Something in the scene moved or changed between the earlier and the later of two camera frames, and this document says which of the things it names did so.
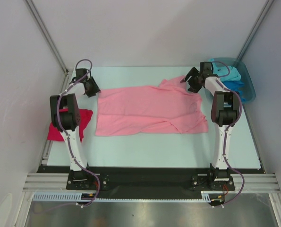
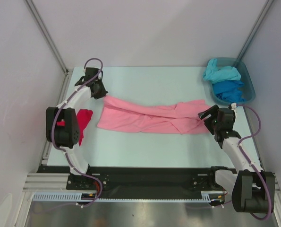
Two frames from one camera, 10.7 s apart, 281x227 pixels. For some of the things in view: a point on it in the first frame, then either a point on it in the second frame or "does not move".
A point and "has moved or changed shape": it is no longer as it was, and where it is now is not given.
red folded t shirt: [54, 135] does not move
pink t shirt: [169, 108] has moved or changed shape
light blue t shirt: [220, 69] does not move
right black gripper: [194, 79] -> [209, 117]
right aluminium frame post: [255, 29] does not move
